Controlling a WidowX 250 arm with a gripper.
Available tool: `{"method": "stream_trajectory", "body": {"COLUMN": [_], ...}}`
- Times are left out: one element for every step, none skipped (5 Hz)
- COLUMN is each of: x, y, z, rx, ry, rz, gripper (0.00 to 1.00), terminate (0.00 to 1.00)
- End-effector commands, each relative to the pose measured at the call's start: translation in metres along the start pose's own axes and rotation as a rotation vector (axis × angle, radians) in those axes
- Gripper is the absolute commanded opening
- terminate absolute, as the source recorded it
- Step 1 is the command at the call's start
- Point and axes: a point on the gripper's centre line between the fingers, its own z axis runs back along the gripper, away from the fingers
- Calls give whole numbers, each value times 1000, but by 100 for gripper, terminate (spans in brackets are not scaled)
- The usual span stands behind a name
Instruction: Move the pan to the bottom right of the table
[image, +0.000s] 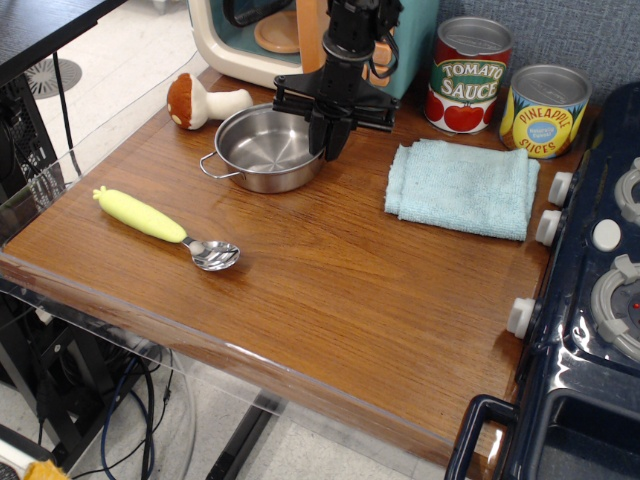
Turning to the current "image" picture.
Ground yellow handled spoon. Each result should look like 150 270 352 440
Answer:
92 186 240 271

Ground light blue folded cloth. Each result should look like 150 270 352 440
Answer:
384 139 540 241

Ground toy microwave oven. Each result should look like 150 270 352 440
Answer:
188 1 439 98

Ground plush mushroom toy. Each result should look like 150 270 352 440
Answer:
167 73 253 130

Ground dark blue toy stove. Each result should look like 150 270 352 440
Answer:
446 83 639 479

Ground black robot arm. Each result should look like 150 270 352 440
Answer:
273 1 403 161

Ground pineapple slices can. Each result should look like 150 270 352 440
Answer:
499 64 592 159

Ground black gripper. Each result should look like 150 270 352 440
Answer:
273 42 399 161

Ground tomato sauce can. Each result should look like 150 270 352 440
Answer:
424 16 514 134

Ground black side desk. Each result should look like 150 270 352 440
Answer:
1 0 124 86

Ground blue floor cable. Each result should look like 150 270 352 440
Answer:
99 357 156 480

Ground small steel pan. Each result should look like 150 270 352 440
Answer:
199 104 326 194

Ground black table leg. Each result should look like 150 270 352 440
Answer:
205 406 272 480

